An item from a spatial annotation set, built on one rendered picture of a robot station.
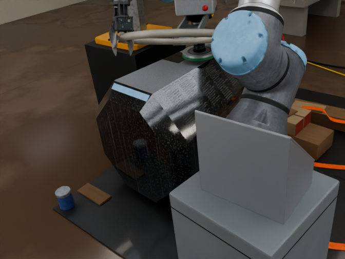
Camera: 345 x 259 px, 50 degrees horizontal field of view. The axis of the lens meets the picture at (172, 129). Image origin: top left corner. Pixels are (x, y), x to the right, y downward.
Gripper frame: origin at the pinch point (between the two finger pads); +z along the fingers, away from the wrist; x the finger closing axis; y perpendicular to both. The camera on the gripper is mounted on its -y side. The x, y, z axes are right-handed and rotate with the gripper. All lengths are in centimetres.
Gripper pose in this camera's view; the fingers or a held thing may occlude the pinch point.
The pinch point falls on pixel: (122, 52)
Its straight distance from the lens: 158.6
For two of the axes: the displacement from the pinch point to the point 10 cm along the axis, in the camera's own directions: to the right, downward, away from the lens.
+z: 0.3, 9.9, 1.6
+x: 9.5, -0.7, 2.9
